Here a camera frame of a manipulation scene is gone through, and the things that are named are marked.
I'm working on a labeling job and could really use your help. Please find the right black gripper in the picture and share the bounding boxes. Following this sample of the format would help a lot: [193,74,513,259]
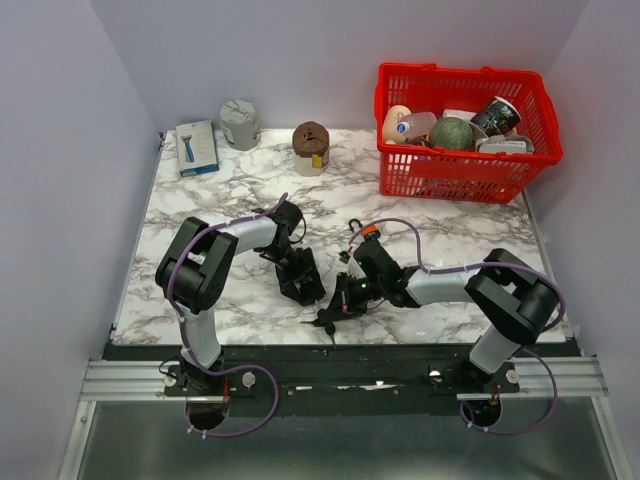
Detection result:
[322,270,386,322]

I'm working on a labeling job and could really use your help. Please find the brown lidded white jar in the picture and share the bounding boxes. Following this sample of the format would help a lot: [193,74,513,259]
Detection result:
[292,121,330,177]

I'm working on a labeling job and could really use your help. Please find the beige egg shaped toy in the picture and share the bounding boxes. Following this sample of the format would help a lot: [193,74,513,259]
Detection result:
[381,105,411,144]

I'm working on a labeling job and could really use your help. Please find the black paper cup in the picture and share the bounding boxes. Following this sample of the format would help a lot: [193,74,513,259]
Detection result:
[470,96,521,137]

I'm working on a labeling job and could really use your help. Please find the pink plastic bottle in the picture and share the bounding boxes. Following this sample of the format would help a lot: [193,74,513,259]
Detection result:
[396,112,438,140]

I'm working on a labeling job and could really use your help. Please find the green round melon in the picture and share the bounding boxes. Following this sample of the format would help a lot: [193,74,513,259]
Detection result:
[429,117,474,151]

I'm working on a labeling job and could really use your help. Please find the red plastic basket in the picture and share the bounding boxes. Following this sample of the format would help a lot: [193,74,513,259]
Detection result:
[374,62,563,204]

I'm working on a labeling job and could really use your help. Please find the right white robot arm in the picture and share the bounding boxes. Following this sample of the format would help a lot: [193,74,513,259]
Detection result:
[312,240,564,392]

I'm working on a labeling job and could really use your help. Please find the orange black padlock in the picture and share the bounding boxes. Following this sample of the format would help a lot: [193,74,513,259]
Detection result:
[348,218,381,241]

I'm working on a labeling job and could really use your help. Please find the razor package box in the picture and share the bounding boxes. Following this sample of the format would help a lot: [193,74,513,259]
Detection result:
[176,120,220,178]

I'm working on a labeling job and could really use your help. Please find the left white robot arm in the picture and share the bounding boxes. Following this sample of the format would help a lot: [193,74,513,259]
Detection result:
[155,197,325,395]

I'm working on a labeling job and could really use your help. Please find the black key bunch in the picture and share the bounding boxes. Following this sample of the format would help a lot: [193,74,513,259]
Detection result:
[303,319,336,346]

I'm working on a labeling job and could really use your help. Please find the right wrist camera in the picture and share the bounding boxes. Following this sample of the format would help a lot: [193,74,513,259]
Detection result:
[339,251,366,279]

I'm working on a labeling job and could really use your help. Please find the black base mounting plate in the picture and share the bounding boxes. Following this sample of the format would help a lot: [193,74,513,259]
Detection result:
[103,341,579,417]

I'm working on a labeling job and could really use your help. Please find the grey marble cup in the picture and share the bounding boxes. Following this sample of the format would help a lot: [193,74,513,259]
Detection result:
[219,100,261,151]

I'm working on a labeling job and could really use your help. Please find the white box in basket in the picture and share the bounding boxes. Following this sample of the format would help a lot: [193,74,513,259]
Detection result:
[475,135,535,154]

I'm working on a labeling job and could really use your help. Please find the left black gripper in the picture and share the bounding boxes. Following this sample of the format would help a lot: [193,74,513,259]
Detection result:
[262,244,325,305]

